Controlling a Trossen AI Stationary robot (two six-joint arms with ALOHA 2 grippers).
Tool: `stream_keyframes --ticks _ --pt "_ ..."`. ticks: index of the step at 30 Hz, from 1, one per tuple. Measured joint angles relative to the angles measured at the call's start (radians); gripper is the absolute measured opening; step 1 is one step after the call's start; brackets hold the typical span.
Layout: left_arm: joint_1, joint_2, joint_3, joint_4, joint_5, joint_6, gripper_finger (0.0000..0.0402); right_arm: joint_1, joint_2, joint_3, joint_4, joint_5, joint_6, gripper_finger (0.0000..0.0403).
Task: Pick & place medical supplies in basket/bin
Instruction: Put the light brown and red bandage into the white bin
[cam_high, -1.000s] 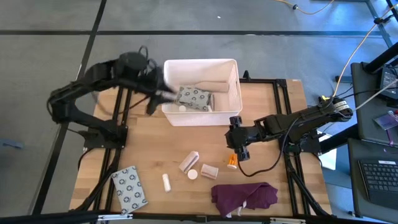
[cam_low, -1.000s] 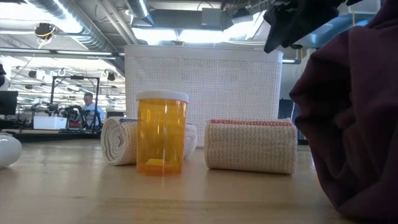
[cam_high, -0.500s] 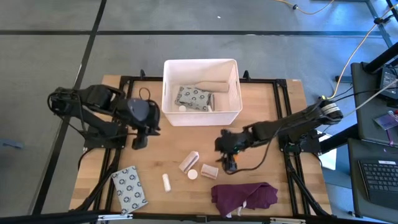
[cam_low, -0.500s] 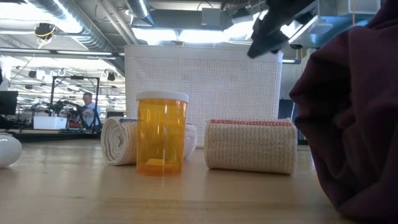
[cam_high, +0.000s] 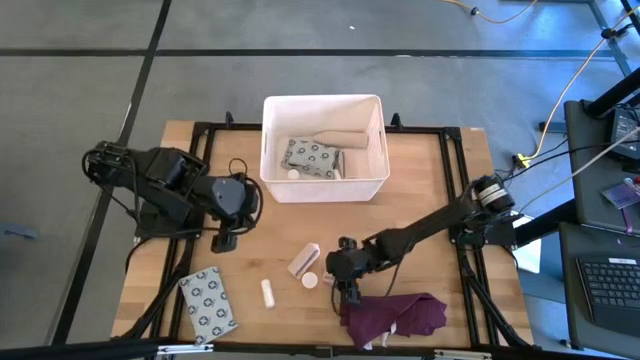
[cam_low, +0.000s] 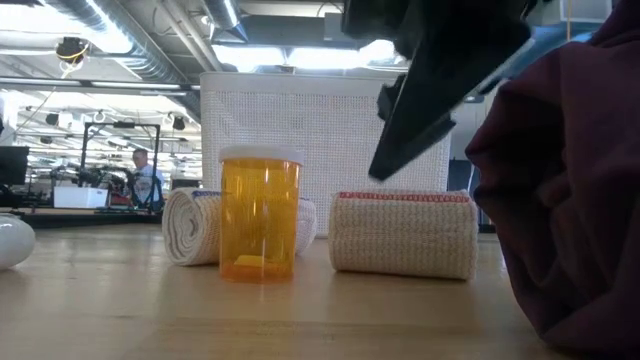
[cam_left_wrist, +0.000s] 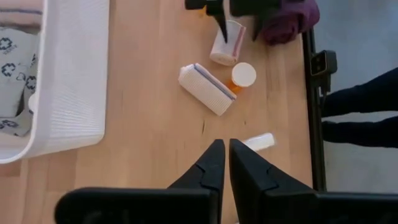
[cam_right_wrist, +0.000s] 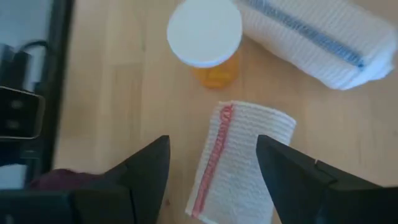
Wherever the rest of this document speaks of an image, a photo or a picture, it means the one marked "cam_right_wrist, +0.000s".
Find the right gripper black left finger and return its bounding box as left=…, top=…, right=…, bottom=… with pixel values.
left=74, top=135, right=171, bottom=224

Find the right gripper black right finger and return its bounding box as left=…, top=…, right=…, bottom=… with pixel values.
left=256, top=134, right=398, bottom=224

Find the bandage roll red stitching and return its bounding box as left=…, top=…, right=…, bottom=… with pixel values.
left=185, top=100, right=297, bottom=224

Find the bandage roll blue stitching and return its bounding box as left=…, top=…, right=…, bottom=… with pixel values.
left=236, top=0, right=398, bottom=91

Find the orange pill bottle white cap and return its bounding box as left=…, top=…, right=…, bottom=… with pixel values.
left=167, top=0, right=243, bottom=90

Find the maroon cloth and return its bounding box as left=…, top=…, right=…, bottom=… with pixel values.
left=30, top=169, right=105, bottom=191

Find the black box silver rim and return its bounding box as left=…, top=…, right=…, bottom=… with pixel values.
left=0, top=86, right=47, bottom=140

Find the black table edge rail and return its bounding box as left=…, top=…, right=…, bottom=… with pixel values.
left=39, top=0, right=76, bottom=183

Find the black cable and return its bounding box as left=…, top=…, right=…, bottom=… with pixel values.
left=18, top=40, right=50, bottom=55

